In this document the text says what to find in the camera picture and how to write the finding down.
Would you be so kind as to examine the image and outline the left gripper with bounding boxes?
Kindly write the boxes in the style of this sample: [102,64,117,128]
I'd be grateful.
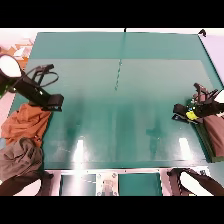
[41,93,65,113]

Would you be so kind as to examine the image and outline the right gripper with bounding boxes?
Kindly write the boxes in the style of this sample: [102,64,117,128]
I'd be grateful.
[171,103,202,125]

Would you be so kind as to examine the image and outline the brown polo shirt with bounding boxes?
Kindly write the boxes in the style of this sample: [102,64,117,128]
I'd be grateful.
[202,114,224,158]

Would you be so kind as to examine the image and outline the orange garment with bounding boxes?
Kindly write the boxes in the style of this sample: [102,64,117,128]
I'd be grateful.
[0,102,53,148]

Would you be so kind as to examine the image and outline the cardboard boxes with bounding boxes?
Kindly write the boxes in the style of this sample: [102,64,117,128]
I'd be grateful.
[0,39,34,72]

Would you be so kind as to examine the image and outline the olive grey garment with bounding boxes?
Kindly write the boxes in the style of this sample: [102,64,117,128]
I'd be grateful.
[0,137,45,183]

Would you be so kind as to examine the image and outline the black cable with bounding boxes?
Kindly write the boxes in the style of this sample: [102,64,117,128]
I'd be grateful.
[19,65,61,89]

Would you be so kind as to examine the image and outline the silver frame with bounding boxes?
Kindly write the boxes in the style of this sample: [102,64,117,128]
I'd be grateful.
[44,167,211,197]

